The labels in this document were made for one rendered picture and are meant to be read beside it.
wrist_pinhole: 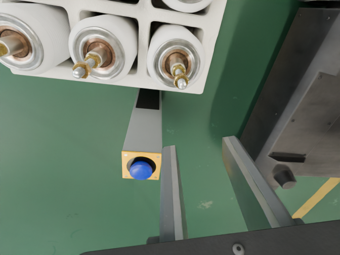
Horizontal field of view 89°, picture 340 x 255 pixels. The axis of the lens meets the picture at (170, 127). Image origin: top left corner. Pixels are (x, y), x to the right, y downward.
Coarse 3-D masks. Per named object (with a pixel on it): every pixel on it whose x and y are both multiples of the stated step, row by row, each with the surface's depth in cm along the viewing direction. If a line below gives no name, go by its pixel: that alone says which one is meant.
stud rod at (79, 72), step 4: (88, 60) 22; (92, 60) 22; (92, 64) 22; (76, 68) 19; (80, 68) 19; (72, 72) 19; (76, 72) 19; (80, 72) 19; (84, 72) 20; (76, 76) 19; (80, 76) 19
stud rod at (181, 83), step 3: (177, 69) 24; (180, 69) 24; (177, 72) 23; (180, 72) 23; (180, 78) 21; (180, 81) 20; (183, 81) 20; (180, 84) 20; (183, 84) 20; (186, 84) 20; (180, 87) 20; (183, 87) 20
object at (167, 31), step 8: (160, 24) 39; (168, 24) 33; (176, 24) 33; (160, 32) 28; (168, 32) 26; (176, 32) 25; (184, 32) 26; (152, 40) 29; (160, 40) 26; (192, 40) 26; (152, 48) 26; (200, 48) 27; (152, 56) 27; (200, 56) 27; (152, 64) 28; (200, 64) 28; (152, 72) 28; (200, 72) 29; (168, 88) 30; (176, 88) 30
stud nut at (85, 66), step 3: (75, 63) 20; (78, 63) 19; (81, 63) 20; (84, 63) 20; (87, 63) 20; (75, 66) 20; (78, 66) 20; (81, 66) 20; (84, 66) 20; (87, 66) 20; (72, 69) 20; (84, 69) 20; (87, 69) 20; (90, 69) 20; (87, 72) 20; (90, 72) 20; (84, 75) 20; (87, 75) 20; (84, 78) 21
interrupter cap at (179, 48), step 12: (168, 48) 26; (180, 48) 26; (192, 48) 26; (156, 60) 27; (168, 60) 27; (192, 60) 27; (156, 72) 28; (168, 72) 28; (192, 72) 28; (168, 84) 29
